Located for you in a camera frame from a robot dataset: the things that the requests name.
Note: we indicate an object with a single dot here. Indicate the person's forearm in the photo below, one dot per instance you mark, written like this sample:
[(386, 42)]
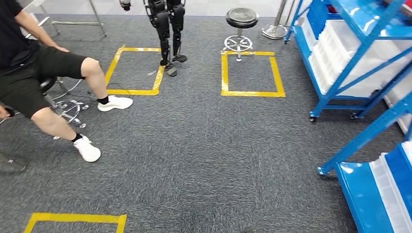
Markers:
[(45, 38)]

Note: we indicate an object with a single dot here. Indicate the blue metal shelf rack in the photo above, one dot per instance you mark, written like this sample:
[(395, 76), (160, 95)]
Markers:
[(334, 84), (357, 193)]

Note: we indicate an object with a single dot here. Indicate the yellow floor tape square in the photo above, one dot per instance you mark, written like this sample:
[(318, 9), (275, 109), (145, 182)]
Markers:
[(135, 92), (74, 218)]

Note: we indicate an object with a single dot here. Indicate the black mesh device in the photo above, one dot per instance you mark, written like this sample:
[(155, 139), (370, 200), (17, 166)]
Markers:
[(162, 29)]

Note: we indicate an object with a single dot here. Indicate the black round stool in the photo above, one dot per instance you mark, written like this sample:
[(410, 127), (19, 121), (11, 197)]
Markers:
[(241, 17)]

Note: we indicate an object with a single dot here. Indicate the blue plastic crate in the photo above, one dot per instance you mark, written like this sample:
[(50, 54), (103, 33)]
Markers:
[(317, 13), (402, 180)]

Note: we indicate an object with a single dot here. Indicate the person's hand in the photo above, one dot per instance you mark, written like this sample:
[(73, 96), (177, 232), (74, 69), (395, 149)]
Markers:
[(2, 112), (62, 49)]

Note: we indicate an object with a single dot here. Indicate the chrome stool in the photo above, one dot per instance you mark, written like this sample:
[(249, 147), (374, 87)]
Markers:
[(48, 84)]

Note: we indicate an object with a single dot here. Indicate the person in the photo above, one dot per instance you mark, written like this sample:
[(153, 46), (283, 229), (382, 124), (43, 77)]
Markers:
[(19, 80)]

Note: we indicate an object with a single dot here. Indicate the red object on rack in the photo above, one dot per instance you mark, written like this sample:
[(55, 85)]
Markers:
[(406, 5)]

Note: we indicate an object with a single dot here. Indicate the chrome stanchion post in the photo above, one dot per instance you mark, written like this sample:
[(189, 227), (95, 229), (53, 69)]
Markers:
[(275, 32)]

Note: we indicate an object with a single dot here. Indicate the white metal frame table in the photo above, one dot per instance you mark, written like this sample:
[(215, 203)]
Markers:
[(77, 23)]

